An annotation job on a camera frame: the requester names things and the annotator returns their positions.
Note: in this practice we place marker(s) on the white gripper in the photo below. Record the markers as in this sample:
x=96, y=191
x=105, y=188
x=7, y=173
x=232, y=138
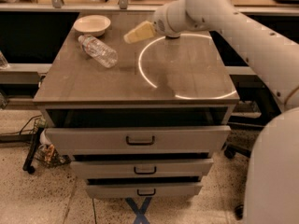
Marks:
x=159, y=24

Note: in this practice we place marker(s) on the clear plastic water bottle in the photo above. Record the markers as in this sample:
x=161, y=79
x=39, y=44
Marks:
x=104, y=54

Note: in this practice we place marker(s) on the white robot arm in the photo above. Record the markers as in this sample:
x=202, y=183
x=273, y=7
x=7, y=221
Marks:
x=272, y=189

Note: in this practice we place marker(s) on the grey drawer cabinet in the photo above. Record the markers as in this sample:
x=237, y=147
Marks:
x=156, y=83

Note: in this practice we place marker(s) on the top grey drawer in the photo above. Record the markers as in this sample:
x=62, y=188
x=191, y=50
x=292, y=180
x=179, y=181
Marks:
x=160, y=140

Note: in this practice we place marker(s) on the grey drawer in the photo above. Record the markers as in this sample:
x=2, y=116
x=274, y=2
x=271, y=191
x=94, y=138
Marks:
x=160, y=140
x=139, y=168
x=144, y=190

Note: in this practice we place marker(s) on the middle grey drawer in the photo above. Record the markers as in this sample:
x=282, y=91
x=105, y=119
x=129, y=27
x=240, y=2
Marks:
x=139, y=168

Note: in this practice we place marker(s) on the bottom grey drawer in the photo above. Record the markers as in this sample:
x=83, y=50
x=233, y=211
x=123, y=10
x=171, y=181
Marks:
x=144, y=190

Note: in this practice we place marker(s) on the black cart leg with wheel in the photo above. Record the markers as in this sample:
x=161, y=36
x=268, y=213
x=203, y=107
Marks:
x=28, y=167

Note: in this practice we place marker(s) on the wire basket with items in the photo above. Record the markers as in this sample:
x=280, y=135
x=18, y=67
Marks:
x=46, y=152

